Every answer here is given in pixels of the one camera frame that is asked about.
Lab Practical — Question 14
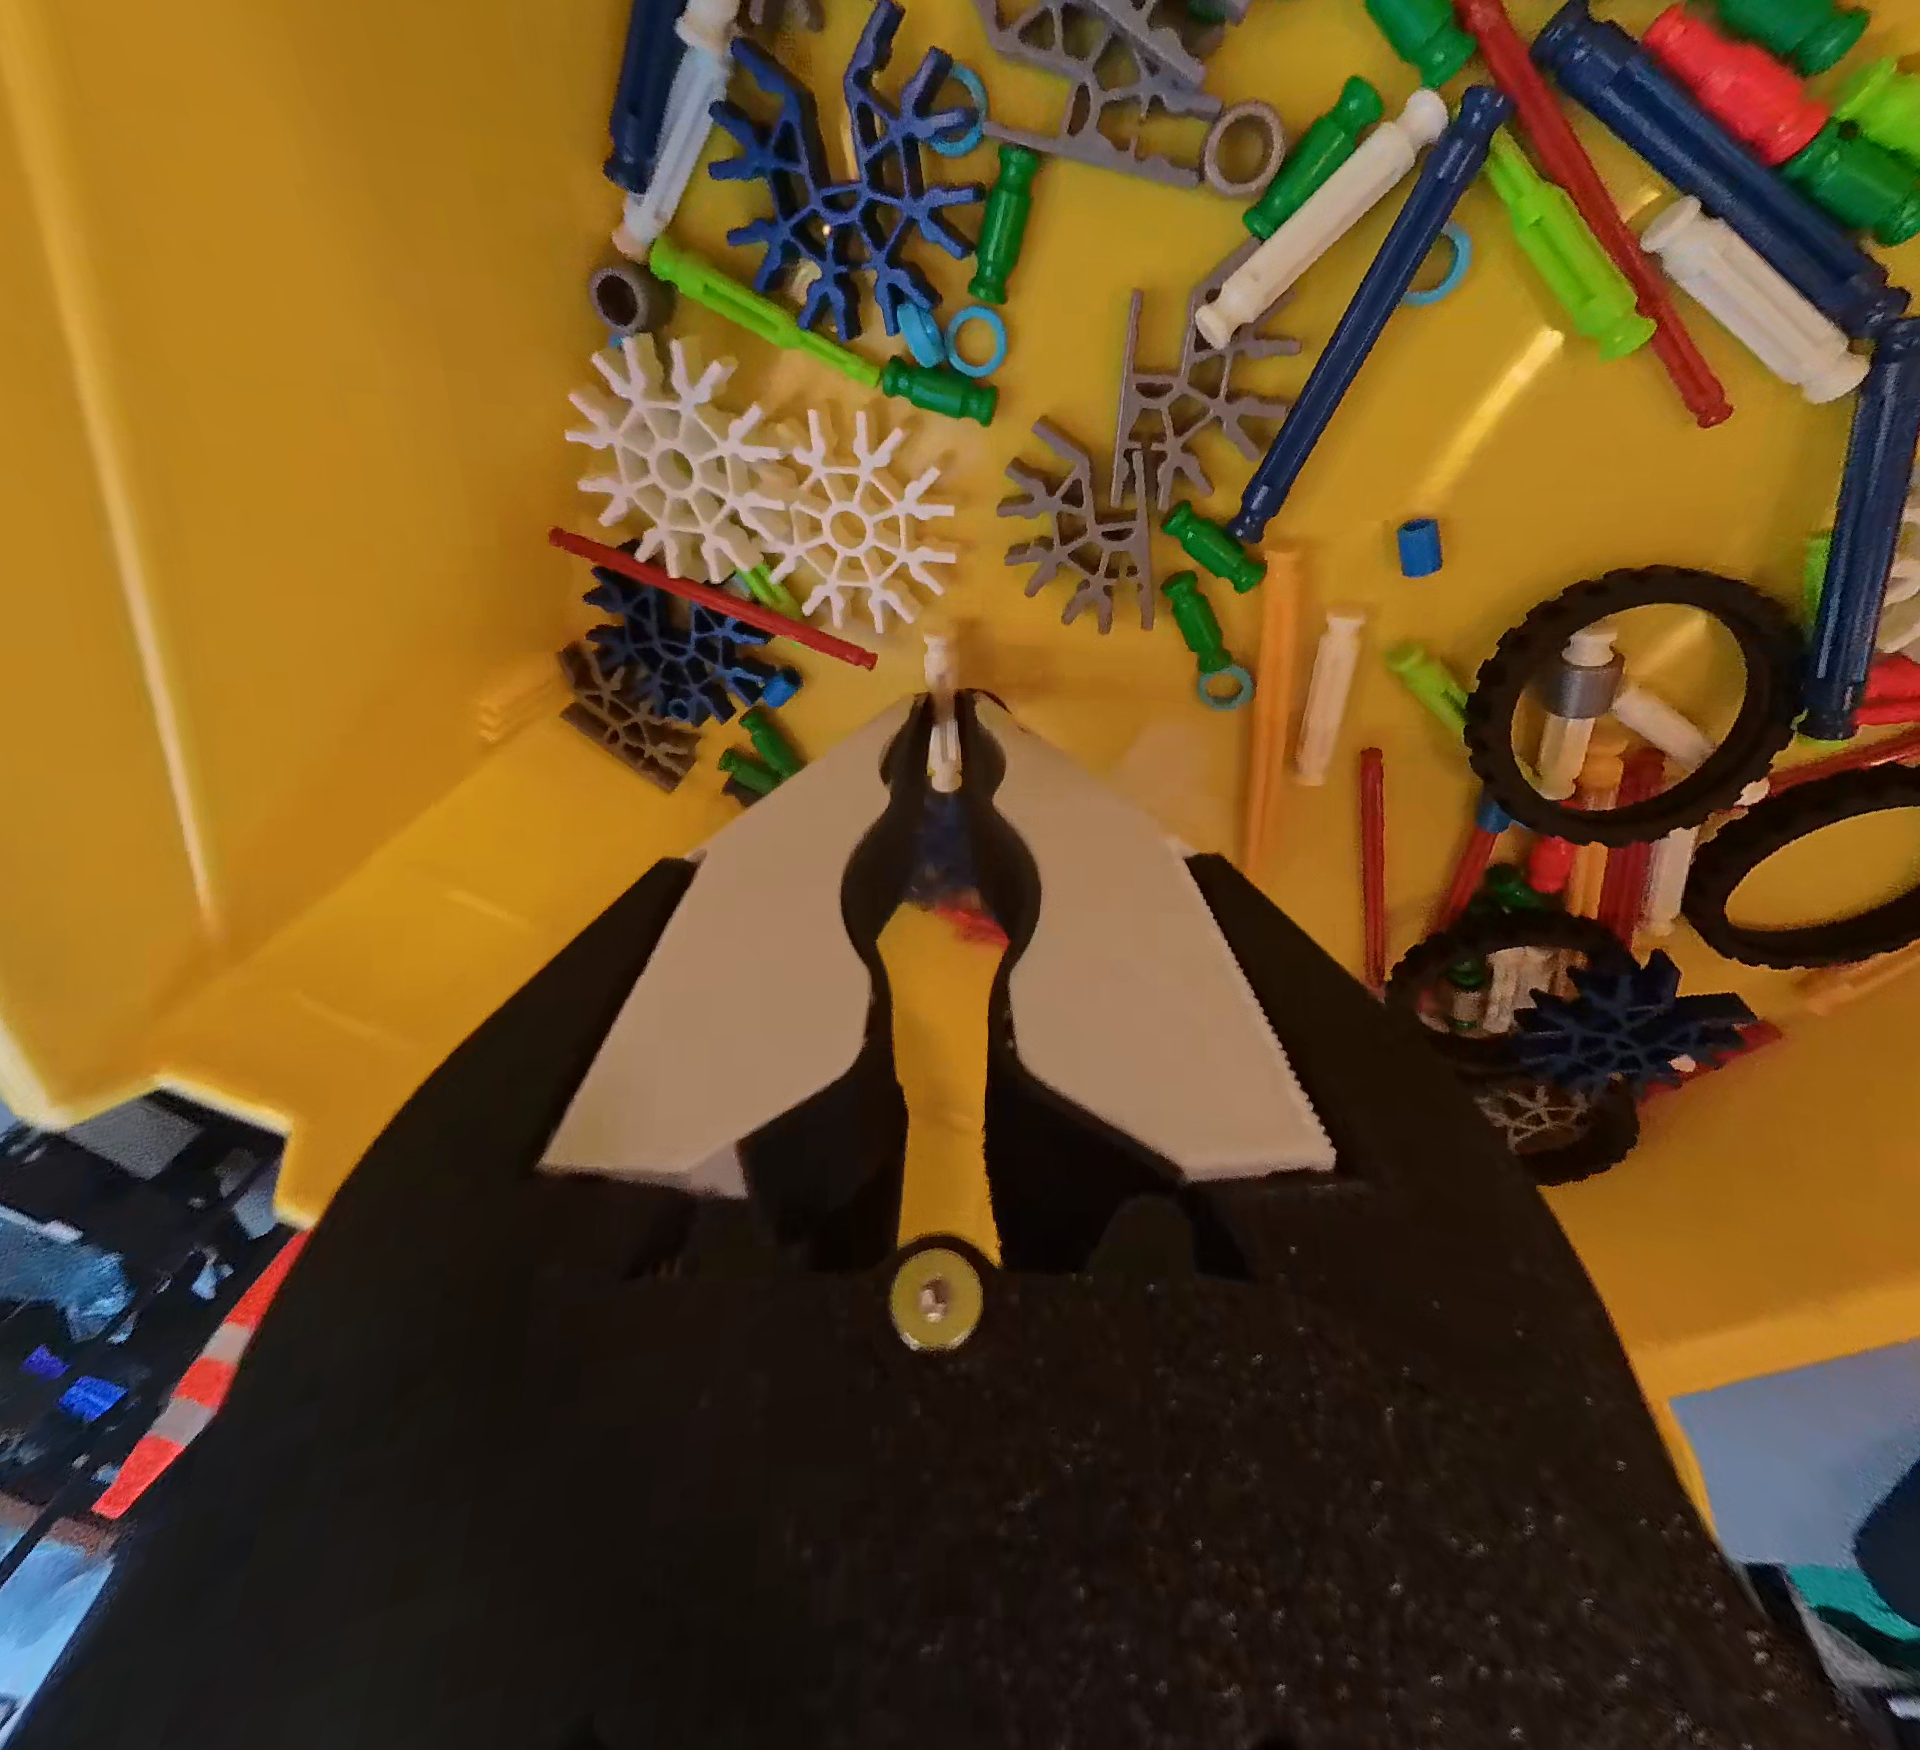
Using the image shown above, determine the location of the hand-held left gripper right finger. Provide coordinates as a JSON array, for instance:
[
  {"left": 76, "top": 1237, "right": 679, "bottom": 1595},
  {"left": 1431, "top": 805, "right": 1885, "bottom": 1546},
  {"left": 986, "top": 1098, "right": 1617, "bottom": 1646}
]
[{"left": 960, "top": 700, "right": 1339, "bottom": 1276}]

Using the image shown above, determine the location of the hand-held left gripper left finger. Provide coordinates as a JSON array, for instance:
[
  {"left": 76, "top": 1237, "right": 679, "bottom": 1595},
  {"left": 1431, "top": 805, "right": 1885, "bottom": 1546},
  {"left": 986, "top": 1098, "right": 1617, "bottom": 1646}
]
[{"left": 535, "top": 700, "right": 918, "bottom": 1276}]

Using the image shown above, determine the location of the short white rod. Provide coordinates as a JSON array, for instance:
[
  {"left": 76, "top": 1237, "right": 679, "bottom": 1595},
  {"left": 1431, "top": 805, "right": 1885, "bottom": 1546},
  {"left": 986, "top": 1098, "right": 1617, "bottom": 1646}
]
[{"left": 918, "top": 633, "right": 962, "bottom": 794}]

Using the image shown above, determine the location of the yellow plastic bin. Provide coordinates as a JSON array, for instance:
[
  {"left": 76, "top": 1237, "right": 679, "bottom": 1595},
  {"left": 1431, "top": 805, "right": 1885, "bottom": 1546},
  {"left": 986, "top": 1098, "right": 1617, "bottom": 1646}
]
[{"left": 0, "top": 0, "right": 1920, "bottom": 1537}]

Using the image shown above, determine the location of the pile of colourful toy rods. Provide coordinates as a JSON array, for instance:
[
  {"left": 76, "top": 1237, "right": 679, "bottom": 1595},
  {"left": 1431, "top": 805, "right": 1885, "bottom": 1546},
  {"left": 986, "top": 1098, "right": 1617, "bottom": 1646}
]
[{"left": 549, "top": 0, "right": 1920, "bottom": 1188}]

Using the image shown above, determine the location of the blue snowflake connector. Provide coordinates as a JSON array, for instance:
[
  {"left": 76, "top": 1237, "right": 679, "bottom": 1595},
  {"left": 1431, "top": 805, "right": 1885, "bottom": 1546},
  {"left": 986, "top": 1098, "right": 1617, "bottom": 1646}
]
[
  {"left": 1515, "top": 946, "right": 1760, "bottom": 1098},
  {"left": 710, "top": 0, "right": 986, "bottom": 345},
  {"left": 584, "top": 574, "right": 802, "bottom": 726}
]

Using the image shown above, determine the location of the white snowflake connector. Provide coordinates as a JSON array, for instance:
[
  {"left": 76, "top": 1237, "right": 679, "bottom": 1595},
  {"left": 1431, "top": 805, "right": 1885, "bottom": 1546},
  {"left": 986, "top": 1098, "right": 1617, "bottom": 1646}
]
[
  {"left": 560, "top": 334, "right": 789, "bottom": 585},
  {"left": 747, "top": 405, "right": 962, "bottom": 633}
]

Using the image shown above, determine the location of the orange white traffic cone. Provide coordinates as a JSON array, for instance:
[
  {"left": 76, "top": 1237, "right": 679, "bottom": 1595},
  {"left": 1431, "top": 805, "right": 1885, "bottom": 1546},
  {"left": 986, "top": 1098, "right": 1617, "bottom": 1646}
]
[{"left": 94, "top": 1234, "right": 313, "bottom": 1519}]

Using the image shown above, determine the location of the black rubber tyre ring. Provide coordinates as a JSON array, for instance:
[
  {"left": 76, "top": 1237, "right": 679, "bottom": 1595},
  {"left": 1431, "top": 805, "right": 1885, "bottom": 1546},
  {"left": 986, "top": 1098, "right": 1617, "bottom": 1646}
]
[
  {"left": 1385, "top": 903, "right": 1638, "bottom": 1078},
  {"left": 1682, "top": 766, "right": 1920, "bottom": 974},
  {"left": 1467, "top": 565, "right": 1810, "bottom": 842},
  {"left": 1479, "top": 1071, "right": 1647, "bottom": 1188}
]

